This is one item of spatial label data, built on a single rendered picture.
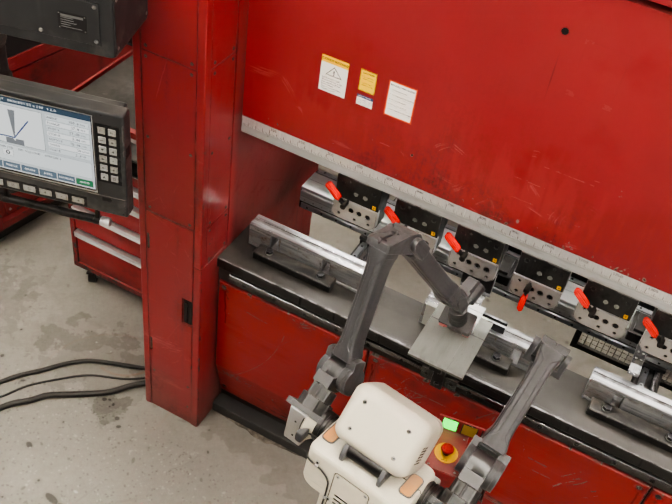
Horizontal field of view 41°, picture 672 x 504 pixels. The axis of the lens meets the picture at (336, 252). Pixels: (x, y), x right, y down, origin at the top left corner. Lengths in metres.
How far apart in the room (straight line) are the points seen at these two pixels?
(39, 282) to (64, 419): 0.78
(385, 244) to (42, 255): 2.50
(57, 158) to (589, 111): 1.45
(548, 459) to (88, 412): 1.82
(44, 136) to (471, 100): 1.17
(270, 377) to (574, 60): 1.71
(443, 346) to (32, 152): 1.33
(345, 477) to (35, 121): 1.27
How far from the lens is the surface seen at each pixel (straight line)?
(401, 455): 2.10
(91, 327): 4.08
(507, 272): 3.02
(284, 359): 3.27
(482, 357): 2.91
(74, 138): 2.59
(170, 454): 3.65
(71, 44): 2.46
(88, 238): 3.97
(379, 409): 2.11
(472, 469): 2.21
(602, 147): 2.39
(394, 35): 2.45
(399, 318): 2.99
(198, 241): 2.95
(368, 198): 2.75
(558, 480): 3.10
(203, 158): 2.73
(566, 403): 2.93
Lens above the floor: 3.04
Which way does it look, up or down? 43 degrees down
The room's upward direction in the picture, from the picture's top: 9 degrees clockwise
